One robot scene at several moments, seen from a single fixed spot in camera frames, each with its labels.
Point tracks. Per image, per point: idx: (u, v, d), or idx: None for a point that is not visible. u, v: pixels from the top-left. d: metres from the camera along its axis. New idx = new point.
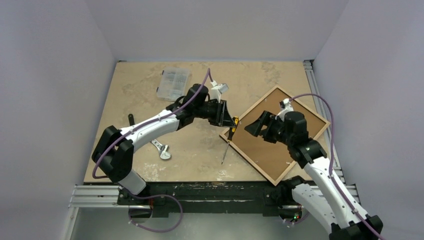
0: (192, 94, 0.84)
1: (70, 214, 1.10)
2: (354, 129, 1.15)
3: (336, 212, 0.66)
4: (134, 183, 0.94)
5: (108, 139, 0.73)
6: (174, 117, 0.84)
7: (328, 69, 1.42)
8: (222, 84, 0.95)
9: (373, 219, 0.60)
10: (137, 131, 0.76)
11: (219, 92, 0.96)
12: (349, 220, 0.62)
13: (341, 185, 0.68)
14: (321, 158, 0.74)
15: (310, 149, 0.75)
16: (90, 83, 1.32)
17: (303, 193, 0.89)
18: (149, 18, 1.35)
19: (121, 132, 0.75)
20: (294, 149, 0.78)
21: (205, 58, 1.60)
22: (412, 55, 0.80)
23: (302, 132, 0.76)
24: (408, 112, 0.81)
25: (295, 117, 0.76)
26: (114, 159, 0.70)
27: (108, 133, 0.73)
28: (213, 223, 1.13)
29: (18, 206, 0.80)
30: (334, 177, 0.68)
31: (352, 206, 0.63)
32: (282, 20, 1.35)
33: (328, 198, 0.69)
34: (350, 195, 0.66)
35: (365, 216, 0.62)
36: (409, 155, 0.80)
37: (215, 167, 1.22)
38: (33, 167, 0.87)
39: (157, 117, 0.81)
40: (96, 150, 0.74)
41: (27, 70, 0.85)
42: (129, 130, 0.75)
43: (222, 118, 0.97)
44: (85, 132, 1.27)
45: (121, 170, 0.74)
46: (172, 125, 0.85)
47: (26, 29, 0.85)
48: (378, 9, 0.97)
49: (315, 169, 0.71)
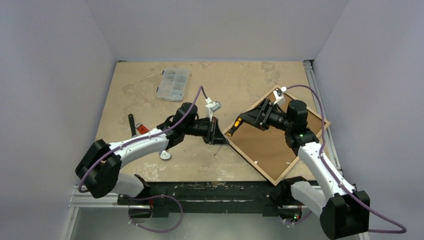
0: (181, 115, 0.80)
1: (70, 214, 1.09)
2: (354, 129, 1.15)
3: (325, 189, 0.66)
4: (129, 187, 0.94)
5: (96, 152, 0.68)
6: (164, 136, 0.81)
7: (329, 69, 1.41)
8: (215, 102, 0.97)
9: (360, 194, 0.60)
10: (125, 147, 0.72)
11: (211, 111, 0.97)
12: (334, 192, 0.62)
13: (331, 165, 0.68)
14: (313, 143, 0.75)
15: (303, 137, 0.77)
16: (91, 83, 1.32)
17: (300, 186, 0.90)
18: (148, 18, 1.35)
19: (110, 146, 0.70)
20: (289, 135, 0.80)
21: (205, 58, 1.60)
22: (412, 54, 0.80)
23: (301, 122, 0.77)
24: (408, 111, 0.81)
25: (298, 107, 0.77)
26: (99, 173, 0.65)
27: (96, 147, 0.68)
28: (213, 223, 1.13)
29: (17, 205, 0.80)
30: (323, 157, 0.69)
31: (338, 180, 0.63)
32: (282, 19, 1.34)
33: (318, 177, 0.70)
34: (338, 173, 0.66)
35: (352, 190, 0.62)
36: (408, 155, 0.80)
37: (215, 167, 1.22)
38: (32, 167, 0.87)
39: (147, 135, 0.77)
40: (82, 164, 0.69)
41: (26, 70, 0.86)
42: (119, 145, 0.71)
43: (213, 137, 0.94)
44: (85, 132, 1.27)
45: (106, 186, 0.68)
46: (161, 145, 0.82)
47: (26, 29, 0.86)
48: (378, 8, 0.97)
49: (306, 151, 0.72)
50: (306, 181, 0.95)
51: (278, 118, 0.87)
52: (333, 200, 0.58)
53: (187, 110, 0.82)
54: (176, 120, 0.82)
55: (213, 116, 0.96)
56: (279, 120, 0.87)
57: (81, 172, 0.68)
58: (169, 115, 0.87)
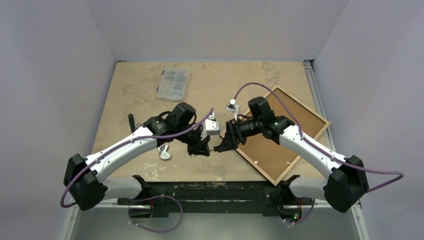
0: (181, 112, 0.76)
1: (70, 214, 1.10)
2: (354, 129, 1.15)
3: (320, 168, 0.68)
4: (127, 190, 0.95)
5: (73, 168, 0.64)
6: (150, 138, 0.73)
7: (329, 69, 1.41)
8: (216, 126, 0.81)
9: (353, 160, 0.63)
10: (104, 159, 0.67)
11: (207, 131, 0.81)
12: (331, 168, 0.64)
13: (315, 142, 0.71)
14: (290, 127, 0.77)
15: (278, 124, 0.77)
16: (90, 82, 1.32)
17: (298, 182, 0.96)
18: (148, 18, 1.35)
19: (87, 161, 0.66)
20: (265, 128, 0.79)
21: (205, 58, 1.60)
22: (411, 54, 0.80)
23: (267, 111, 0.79)
24: (407, 112, 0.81)
25: (256, 100, 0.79)
26: (80, 191, 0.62)
27: (73, 162, 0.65)
28: (213, 222, 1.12)
29: (16, 204, 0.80)
30: (306, 137, 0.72)
31: (329, 154, 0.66)
32: (282, 20, 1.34)
33: (307, 158, 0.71)
34: (325, 148, 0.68)
35: (344, 158, 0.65)
36: (407, 155, 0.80)
37: (215, 167, 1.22)
38: (31, 166, 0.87)
39: (128, 140, 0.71)
40: (66, 179, 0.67)
41: (27, 70, 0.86)
42: (94, 159, 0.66)
43: (198, 148, 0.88)
44: (85, 132, 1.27)
45: (92, 199, 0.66)
46: (149, 145, 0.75)
47: (27, 29, 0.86)
48: (378, 8, 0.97)
49: (288, 137, 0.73)
50: (298, 178, 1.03)
51: (249, 126, 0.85)
52: (334, 176, 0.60)
53: (187, 107, 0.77)
54: (172, 115, 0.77)
55: (206, 136, 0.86)
56: (251, 128, 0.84)
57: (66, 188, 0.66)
58: (160, 113, 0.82)
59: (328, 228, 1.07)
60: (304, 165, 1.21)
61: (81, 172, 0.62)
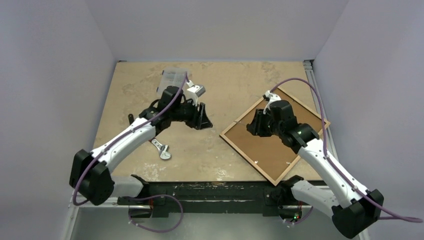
0: (169, 97, 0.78)
1: (70, 214, 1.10)
2: (355, 129, 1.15)
3: (336, 193, 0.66)
4: (127, 188, 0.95)
5: (80, 164, 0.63)
6: (149, 125, 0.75)
7: (329, 69, 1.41)
8: (199, 86, 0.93)
9: (373, 194, 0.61)
10: (110, 150, 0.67)
11: (196, 95, 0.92)
12: (350, 198, 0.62)
13: (338, 164, 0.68)
14: (315, 140, 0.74)
15: (301, 133, 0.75)
16: (90, 82, 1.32)
17: (302, 187, 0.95)
18: (148, 18, 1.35)
19: (93, 155, 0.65)
20: (286, 135, 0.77)
21: (205, 58, 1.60)
22: (412, 53, 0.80)
23: (289, 117, 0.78)
24: (408, 111, 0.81)
25: (279, 104, 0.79)
26: (90, 185, 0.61)
27: (78, 158, 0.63)
28: (213, 222, 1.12)
29: (17, 204, 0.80)
30: (330, 157, 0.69)
31: (352, 184, 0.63)
32: (281, 19, 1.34)
33: (326, 179, 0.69)
34: (348, 174, 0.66)
35: (365, 191, 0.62)
36: (407, 155, 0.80)
37: (215, 167, 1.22)
38: (31, 166, 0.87)
39: (129, 129, 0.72)
40: (72, 178, 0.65)
41: (27, 70, 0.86)
42: (101, 151, 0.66)
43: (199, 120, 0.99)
44: (85, 132, 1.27)
45: (103, 192, 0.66)
46: (149, 133, 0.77)
47: (26, 29, 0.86)
48: (378, 8, 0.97)
49: (310, 152, 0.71)
50: (303, 180, 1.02)
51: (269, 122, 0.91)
52: (352, 207, 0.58)
53: (173, 91, 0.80)
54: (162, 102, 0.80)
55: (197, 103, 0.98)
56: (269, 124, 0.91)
57: None
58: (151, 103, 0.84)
59: (329, 228, 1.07)
60: (304, 166, 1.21)
61: (90, 164, 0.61)
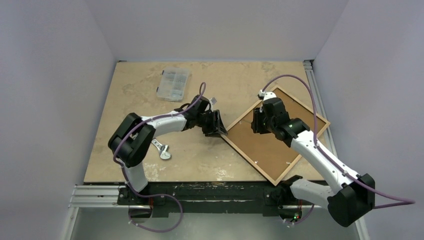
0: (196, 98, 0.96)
1: (70, 214, 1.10)
2: (354, 129, 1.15)
3: (329, 181, 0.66)
4: (138, 178, 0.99)
5: (129, 123, 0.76)
6: (182, 116, 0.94)
7: (329, 69, 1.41)
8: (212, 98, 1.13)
9: (364, 178, 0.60)
10: (155, 121, 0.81)
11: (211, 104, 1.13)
12: (341, 183, 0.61)
13: (328, 152, 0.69)
14: (305, 132, 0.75)
15: (293, 127, 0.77)
16: (90, 82, 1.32)
17: (300, 185, 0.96)
18: (148, 18, 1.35)
19: (142, 119, 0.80)
20: (278, 129, 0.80)
21: (205, 58, 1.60)
22: (411, 53, 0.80)
23: (281, 112, 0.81)
24: (407, 111, 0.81)
25: (271, 100, 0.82)
26: (134, 142, 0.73)
27: (130, 118, 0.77)
28: (213, 223, 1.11)
29: (16, 204, 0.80)
30: (320, 146, 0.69)
31: (342, 170, 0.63)
32: (281, 19, 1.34)
33: (319, 168, 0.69)
34: (338, 161, 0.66)
35: (356, 176, 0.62)
36: (407, 155, 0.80)
37: (215, 167, 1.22)
38: (31, 166, 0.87)
39: (169, 114, 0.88)
40: (116, 134, 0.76)
41: (26, 69, 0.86)
42: (149, 117, 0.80)
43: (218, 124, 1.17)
44: (85, 132, 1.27)
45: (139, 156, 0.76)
46: (179, 124, 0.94)
47: (26, 28, 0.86)
48: (378, 8, 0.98)
49: (301, 143, 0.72)
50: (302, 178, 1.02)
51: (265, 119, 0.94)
52: (343, 192, 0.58)
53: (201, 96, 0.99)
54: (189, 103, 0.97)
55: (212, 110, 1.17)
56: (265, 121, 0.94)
57: (114, 142, 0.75)
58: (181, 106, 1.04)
59: (328, 228, 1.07)
60: (304, 165, 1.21)
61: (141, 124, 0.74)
